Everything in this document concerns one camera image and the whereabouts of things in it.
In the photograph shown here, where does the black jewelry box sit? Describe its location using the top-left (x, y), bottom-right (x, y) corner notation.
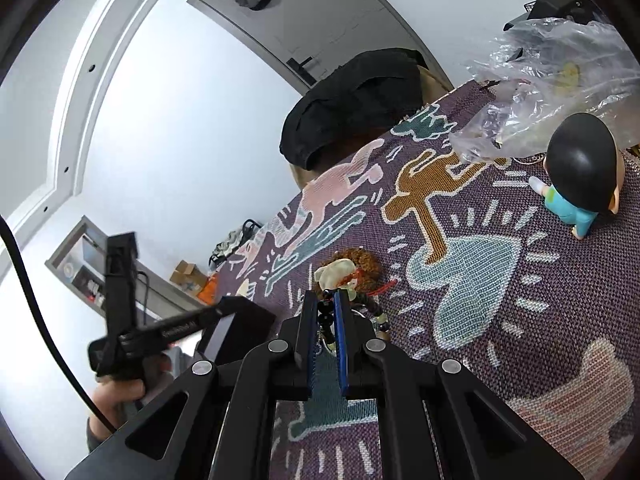
top-left (195, 296), bottom-right (277, 367)

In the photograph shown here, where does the grey door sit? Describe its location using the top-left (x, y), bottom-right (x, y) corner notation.
top-left (187, 0), bottom-right (452, 97)

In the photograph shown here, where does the brown fuzzy ornament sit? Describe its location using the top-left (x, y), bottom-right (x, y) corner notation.
top-left (325, 248), bottom-right (385, 283)

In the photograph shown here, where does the black and white bag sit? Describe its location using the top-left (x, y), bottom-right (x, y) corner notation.
top-left (208, 219), bottom-right (264, 269)

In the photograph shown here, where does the clear plastic bag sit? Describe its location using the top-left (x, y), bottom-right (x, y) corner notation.
top-left (447, 16), bottom-right (640, 165)

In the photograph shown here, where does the grey wall shelf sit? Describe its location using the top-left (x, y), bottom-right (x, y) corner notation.
top-left (45, 215), bottom-right (212, 322)

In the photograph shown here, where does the black door handle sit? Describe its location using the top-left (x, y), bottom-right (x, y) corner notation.
top-left (286, 56), bottom-right (321, 86)

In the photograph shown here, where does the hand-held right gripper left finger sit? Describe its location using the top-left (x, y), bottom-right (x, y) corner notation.
top-left (65, 290), bottom-right (322, 480)

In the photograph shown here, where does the black device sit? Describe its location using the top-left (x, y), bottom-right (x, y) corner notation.
top-left (502, 0), bottom-right (602, 32)

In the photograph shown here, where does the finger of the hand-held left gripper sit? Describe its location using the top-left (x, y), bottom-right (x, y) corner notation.
top-left (192, 306), bottom-right (226, 333)

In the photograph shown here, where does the person's left hand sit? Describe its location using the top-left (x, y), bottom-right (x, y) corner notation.
top-left (92, 354), bottom-right (174, 432)

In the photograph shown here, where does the small cardboard box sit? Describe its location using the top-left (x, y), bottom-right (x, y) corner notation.
top-left (169, 259), bottom-right (209, 292)

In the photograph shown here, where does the black-haired doll figurine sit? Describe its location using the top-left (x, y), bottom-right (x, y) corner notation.
top-left (529, 112), bottom-right (627, 241)

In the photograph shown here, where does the black jacket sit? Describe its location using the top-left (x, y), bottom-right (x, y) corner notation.
top-left (279, 48), bottom-right (431, 171)

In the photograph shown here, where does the small doll with brown hair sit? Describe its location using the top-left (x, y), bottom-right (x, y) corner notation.
top-left (317, 287), bottom-right (394, 356)

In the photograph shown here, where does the printed blanket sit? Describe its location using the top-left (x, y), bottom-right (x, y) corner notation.
top-left (210, 80), bottom-right (640, 480)

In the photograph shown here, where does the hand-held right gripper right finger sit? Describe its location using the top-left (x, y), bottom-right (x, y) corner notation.
top-left (334, 287), bottom-right (586, 480)

